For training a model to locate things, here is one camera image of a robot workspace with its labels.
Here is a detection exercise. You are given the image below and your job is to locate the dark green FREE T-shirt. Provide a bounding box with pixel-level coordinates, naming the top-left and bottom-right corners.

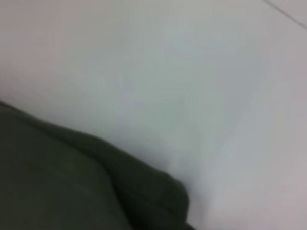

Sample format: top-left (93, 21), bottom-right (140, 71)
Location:
top-left (0, 100), bottom-right (196, 230)

